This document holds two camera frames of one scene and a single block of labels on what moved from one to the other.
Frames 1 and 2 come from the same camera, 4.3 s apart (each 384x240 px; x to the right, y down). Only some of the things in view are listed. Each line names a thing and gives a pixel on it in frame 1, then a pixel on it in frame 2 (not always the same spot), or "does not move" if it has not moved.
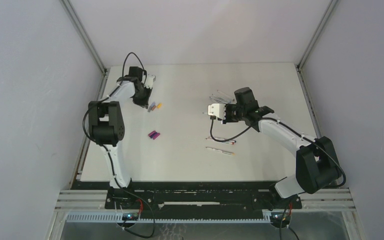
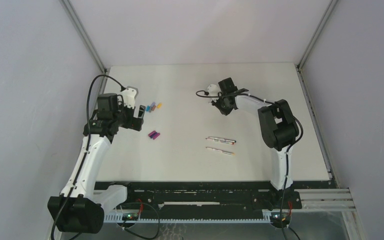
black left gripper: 143,103 -> 133,123
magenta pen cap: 156,136 does not move
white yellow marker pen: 221,151 does not move
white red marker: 222,139 does not move
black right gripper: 227,119 -> 216,103
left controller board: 130,216 does not move
